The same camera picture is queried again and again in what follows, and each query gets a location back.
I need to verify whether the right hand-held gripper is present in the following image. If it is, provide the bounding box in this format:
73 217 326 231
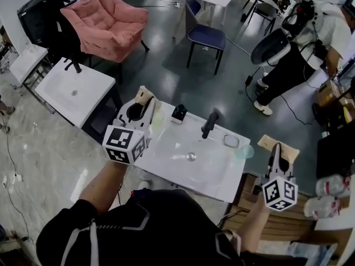
257 134 301 212

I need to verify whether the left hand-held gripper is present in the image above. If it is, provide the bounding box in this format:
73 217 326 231
102 85 163 165

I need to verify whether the clear yellowish cup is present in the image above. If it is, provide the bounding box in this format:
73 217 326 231
151 107 167 130

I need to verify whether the person's right forearm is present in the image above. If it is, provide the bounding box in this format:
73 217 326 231
239 196 272 253

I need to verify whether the person's left forearm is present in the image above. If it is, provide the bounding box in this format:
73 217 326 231
78 158 134 214

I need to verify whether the clear bluish cup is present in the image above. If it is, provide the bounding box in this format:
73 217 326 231
232 144 255 161

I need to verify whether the black and white box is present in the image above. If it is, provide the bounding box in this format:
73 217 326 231
170 104 188 125

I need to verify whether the black sink stand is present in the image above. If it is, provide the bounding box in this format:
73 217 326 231
79 86 123 145

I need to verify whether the black case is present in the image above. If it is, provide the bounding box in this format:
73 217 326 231
316 132 355 179

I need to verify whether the black faucet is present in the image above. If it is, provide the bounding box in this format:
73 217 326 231
201 111 220 140
63 57 83 74

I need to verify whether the clear plastic bottle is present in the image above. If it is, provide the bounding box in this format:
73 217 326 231
315 174 352 198
303 195 342 219

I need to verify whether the white sink basin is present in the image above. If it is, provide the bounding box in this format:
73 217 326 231
134 101 252 204
34 57 116 129

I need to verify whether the cardboard box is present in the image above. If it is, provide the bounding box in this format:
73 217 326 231
316 79 342 108

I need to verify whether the wooden crate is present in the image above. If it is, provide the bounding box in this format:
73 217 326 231
221 172 351 258

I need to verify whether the blue chair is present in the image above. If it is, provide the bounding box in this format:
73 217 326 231
185 0 227 76

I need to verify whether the pink armchair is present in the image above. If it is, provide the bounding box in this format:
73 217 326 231
60 0 150 64

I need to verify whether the white round chair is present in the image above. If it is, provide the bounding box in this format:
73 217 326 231
250 28 292 68

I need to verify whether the person's black shirt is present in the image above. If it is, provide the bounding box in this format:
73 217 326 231
35 188 252 266

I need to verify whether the small white table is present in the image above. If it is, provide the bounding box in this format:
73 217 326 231
9 45 49 85

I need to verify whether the black bag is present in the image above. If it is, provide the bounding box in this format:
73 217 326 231
17 0 84 64

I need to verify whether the grey round table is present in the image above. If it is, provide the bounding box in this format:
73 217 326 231
242 0 281 36

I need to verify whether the black floor cable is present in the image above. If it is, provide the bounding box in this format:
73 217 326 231
245 75 313 126

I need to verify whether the thin floor cable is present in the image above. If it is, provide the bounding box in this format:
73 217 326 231
0 114 33 245

